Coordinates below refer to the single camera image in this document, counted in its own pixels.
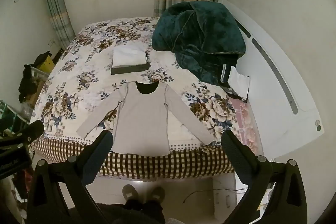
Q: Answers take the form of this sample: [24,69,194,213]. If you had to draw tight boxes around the folded white cloth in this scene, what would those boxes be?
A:
[112,48,148,69]

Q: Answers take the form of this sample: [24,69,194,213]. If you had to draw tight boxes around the dark green plush blanket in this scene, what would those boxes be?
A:
[152,1,247,86]

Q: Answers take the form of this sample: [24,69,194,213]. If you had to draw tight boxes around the grey long-sleeve shirt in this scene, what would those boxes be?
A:
[76,81,216,156]

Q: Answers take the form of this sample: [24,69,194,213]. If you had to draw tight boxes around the person's dark pants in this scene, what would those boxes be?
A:
[71,199,166,224]

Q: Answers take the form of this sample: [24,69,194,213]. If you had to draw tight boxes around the yellow box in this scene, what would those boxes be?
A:
[36,56,55,73]

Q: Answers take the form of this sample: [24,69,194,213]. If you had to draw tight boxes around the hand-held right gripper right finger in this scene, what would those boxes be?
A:
[221,130,308,224]

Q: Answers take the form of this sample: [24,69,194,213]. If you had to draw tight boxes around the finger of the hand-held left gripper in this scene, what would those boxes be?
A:
[0,120,45,147]

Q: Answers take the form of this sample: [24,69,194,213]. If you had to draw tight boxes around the floral bed sheet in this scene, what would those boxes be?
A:
[29,17,259,179]

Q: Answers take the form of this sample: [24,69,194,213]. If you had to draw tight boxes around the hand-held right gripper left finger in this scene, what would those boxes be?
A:
[27,130,114,224]

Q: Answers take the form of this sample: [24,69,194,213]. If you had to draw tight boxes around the black clothing pile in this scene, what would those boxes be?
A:
[18,51,51,104]

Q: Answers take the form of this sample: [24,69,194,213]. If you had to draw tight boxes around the white pillow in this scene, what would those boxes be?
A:
[227,66,250,101]

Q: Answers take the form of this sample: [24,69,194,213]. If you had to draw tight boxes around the folded white and dark clothes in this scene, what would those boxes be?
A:
[111,51,151,75]

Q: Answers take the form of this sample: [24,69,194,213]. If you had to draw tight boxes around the black cable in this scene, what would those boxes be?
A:
[183,188,250,203]

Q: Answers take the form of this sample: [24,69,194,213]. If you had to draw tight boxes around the white headboard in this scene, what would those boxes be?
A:
[217,0,322,159]

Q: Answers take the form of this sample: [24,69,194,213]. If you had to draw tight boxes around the cardboard box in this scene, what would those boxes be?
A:
[25,74,48,109]

